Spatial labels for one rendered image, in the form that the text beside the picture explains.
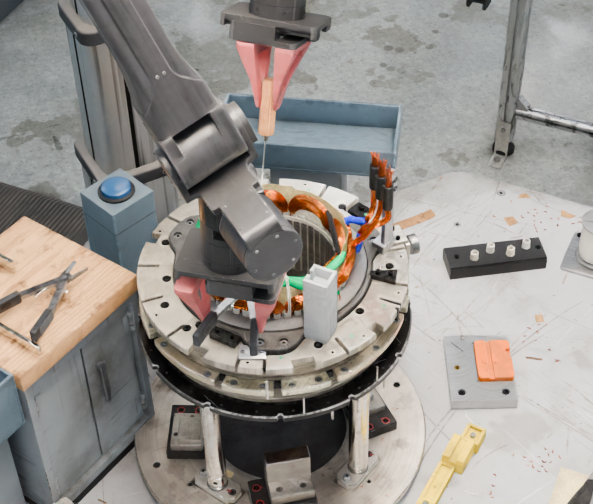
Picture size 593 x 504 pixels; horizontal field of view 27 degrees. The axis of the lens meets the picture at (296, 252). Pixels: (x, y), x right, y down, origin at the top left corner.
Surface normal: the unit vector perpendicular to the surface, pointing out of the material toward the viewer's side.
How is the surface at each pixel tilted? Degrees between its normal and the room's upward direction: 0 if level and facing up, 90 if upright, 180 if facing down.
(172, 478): 0
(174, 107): 75
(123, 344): 90
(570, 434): 0
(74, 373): 90
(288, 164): 90
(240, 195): 20
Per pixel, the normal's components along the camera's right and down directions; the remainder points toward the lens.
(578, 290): -0.02, -0.73
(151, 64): 0.37, 0.42
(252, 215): -0.26, -0.52
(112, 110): 0.48, 0.60
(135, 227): 0.71, 0.47
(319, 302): -0.44, 0.62
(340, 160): -0.14, 0.68
